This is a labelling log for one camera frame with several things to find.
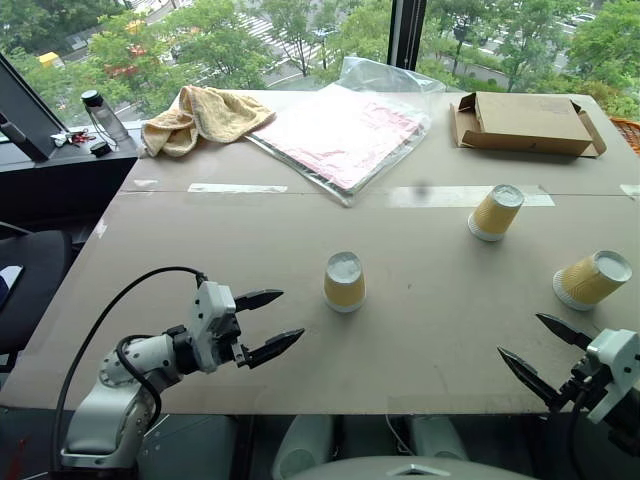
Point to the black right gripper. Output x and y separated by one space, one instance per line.
582 382

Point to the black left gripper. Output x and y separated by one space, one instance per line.
238 345

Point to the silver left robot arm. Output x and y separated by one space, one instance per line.
110 410

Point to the yellow ribbed paper cup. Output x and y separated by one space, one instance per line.
585 282
344 287
492 215

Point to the white rounded robot leg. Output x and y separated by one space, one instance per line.
302 445
437 437

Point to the short clear tape strip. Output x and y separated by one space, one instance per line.
235 188

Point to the grey robot torso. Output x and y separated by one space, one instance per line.
415 470

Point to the clear bag with pink sheets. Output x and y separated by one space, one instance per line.
345 132

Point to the pale yellow towel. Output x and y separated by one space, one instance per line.
215 117

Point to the flat brown cardboard box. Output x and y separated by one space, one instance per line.
530 122

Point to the brown wicker basket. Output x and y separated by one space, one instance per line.
627 132

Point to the black office chair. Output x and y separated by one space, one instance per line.
35 280

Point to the small black round lid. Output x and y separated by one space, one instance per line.
99 148

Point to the black side desk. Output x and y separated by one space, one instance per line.
60 185

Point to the clear bottle with black cap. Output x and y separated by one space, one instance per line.
107 120

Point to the red and white key bundle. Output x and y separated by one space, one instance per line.
75 137

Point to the black monitor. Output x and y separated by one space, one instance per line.
25 115

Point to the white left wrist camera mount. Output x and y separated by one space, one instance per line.
210 325

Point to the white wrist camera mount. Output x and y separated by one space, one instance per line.
617 365
210 325

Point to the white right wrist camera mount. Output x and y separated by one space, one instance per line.
617 365

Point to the dark window frame post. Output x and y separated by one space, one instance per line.
405 32

